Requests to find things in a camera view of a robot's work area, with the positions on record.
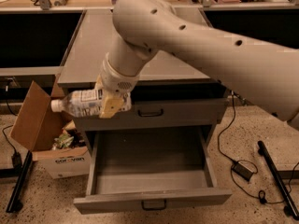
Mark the black left power adapter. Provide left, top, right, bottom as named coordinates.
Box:
left=2, top=125, right=22, bottom=169

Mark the closed grey top drawer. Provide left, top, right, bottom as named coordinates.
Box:
left=74, top=98, right=227, bottom=132

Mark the clear plastic water bottle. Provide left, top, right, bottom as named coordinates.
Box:
left=50, top=89, right=132, bottom=118

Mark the open grey middle drawer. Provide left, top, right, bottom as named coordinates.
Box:
left=74, top=126, right=232, bottom=214

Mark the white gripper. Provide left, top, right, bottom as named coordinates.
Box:
left=94, top=54, right=139, bottom=119

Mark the black left stand leg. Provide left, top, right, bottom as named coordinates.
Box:
left=6, top=151, right=33, bottom=214

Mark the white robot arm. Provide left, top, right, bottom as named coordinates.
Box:
left=100, top=0, right=299, bottom=128

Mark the black stand leg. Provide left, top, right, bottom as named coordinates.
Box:
left=258, top=141, right=299, bottom=220
left=6, top=151, right=33, bottom=214

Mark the black right stand leg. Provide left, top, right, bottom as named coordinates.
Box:
left=258, top=141, right=299, bottom=220

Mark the cardboard box with items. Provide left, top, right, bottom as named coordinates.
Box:
left=10, top=81, right=91, bottom=179

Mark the grey drawer cabinet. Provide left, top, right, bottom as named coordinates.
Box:
left=57, top=7, right=230, bottom=216

